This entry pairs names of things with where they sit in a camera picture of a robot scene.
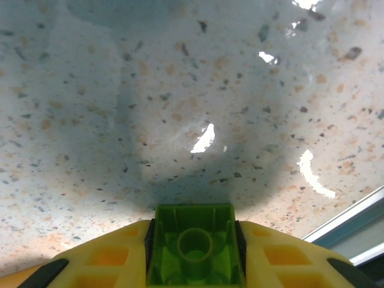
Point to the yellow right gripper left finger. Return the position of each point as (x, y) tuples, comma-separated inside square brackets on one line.
[(114, 255)]

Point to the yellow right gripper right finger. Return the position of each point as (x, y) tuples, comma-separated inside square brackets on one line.
[(279, 255)]

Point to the lime green lego brick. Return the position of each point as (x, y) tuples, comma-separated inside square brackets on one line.
[(195, 249)]

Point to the clear plastic container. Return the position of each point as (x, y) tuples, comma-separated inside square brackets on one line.
[(192, 105)]

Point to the aluminium table edge rail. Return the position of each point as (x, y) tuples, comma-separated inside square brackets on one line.
[(354, 228)]

